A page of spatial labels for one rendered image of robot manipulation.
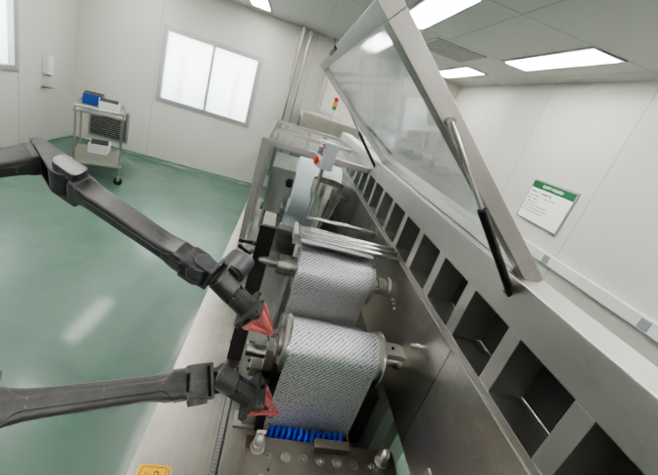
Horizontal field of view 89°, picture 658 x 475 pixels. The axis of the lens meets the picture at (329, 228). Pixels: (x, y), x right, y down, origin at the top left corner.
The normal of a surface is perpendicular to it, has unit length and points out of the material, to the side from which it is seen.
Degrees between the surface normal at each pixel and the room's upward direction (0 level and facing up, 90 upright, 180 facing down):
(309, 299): 92
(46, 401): 41
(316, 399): 90
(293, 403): 90
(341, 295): 92
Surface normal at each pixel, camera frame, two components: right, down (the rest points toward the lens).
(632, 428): -0.95, -0.24
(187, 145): 0.09, 0.38
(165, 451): 0.30, -0.89
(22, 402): 0.75, -0.40
